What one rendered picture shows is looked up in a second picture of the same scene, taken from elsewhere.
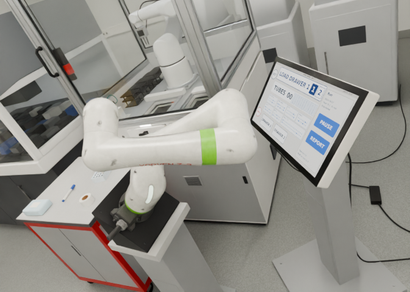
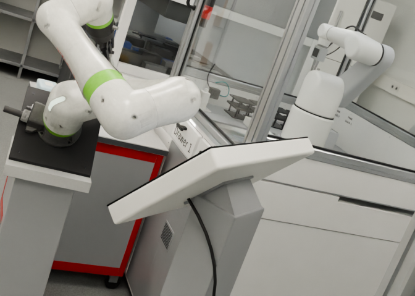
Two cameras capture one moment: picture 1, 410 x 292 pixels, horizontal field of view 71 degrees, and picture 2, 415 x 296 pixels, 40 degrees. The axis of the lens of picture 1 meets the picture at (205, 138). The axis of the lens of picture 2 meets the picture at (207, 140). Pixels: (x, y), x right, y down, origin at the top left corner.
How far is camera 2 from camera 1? 1.08 m
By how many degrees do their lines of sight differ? 34
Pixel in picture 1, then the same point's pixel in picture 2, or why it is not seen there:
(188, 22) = (289, 35)
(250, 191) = not seen: outside the picture
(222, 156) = (94, 99)
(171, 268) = (9, 211)
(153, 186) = (64, 100)
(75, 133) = not seen: hidden behind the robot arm
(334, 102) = not seen: hidden behind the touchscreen
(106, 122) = (82, 0)
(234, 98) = (177, 86)
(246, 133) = (130, 104)
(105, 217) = (28, 101)
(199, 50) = (275, 73)
